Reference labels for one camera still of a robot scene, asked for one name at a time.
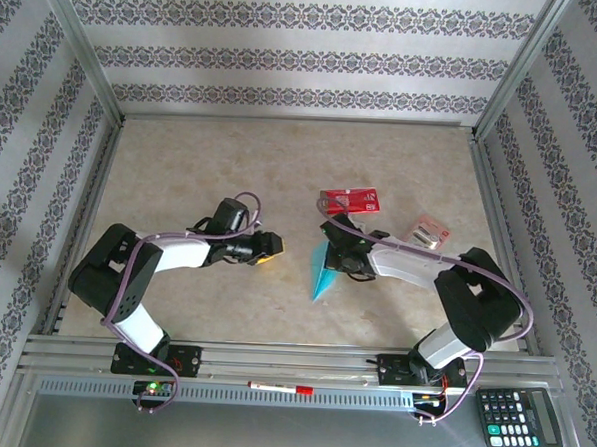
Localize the white red marker pen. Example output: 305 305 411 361
247 379 315 397

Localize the light blue paper sheet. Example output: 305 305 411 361
306 238 349 304

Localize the aluminium mounting rail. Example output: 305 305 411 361
17 328 563 398

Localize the aluminium back frame bar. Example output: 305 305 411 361
118 104 478 139

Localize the aluminium frame post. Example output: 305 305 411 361
26 0 131 125
470 0 575 146

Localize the grey slotted cable duct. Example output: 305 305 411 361
36 375 416 415

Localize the black desk calculator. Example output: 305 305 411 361
472 385 567 447

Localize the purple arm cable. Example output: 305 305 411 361
95 183 265 420
303 196 540 431

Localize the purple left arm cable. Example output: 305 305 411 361
95 183 265 420

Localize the aluminium side frame rail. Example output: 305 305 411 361
459 134 552 355
39 114 125 338

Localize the red flat packet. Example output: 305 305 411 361
318 184 383 219

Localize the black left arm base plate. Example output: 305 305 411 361
109 341 203 379

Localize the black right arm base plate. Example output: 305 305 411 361
375 352 471 392

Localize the red white blister pack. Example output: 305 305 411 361
401 213 451 251

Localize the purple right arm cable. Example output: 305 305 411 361
303 196 540 431

